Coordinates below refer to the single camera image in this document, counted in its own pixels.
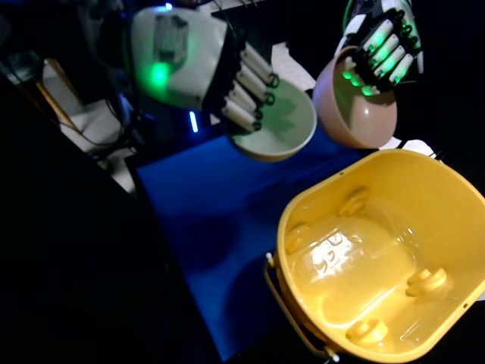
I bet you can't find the wooden bar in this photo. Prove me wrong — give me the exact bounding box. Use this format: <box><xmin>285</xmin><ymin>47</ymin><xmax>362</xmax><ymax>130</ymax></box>
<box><xmin>36</xmin><ymin>58</ymin><xmax>83</xmax><ymax>134</ymax></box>

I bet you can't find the large pink bowl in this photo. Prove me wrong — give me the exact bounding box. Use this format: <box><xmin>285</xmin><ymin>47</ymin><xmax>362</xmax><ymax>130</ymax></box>
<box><xmin>312</xmin><ymin>45</ymin><xmax>399</xmax><ymax>149</ymax></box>

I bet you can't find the black cable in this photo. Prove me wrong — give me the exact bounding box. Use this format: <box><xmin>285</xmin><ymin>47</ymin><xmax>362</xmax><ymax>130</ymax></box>
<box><xmin>75</xmin><ymin>90</ymin><xmax>134</xmax><ymax>151</ymax></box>

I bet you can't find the yellow plastic bucket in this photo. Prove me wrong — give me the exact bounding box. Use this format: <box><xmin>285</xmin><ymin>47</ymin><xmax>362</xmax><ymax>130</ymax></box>
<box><xmin>275</xmin><ymin>149</ymin><xmax>485</xmax><ymax>364</ymax></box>

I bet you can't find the blue table cloth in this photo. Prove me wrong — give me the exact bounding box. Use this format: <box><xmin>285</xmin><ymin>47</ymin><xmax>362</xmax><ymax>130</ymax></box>
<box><xmin>130</xmin><ymin>127</ymin><xmax>380</xmax><ymax>362</ymax></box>

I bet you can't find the small grey bowl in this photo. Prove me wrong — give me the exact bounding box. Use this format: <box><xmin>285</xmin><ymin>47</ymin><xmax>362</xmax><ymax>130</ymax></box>
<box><xmin>223</xmin><ymin>74</ymin><xmax>318</xmax><ymax>163</ymax></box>

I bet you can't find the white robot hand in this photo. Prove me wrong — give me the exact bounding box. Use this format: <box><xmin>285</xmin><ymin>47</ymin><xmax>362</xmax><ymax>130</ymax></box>
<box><xmin>335</xmin><ymin>0</ymin><xmax>425</xmax><ymax>96</ymax></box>
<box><xmin>128</xmin><ymin>5</ymin><xmax>280</xmax><ymax>133</ymax></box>

